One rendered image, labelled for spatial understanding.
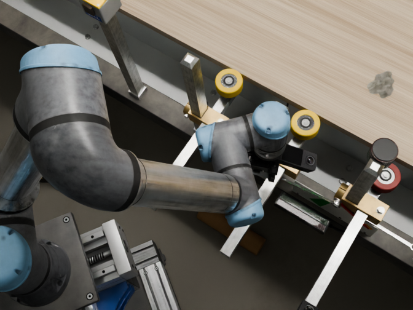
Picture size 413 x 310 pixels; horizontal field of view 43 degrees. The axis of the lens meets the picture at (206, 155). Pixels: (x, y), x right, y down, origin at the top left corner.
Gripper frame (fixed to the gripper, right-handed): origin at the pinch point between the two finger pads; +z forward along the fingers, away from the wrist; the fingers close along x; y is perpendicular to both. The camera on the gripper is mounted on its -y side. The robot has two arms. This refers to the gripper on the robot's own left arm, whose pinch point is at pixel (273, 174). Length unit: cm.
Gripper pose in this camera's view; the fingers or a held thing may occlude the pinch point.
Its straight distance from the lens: 136.2
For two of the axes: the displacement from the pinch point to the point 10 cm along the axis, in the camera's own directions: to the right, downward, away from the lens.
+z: 0.7, 3.5, 9.3
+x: -2.3, 9.2, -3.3
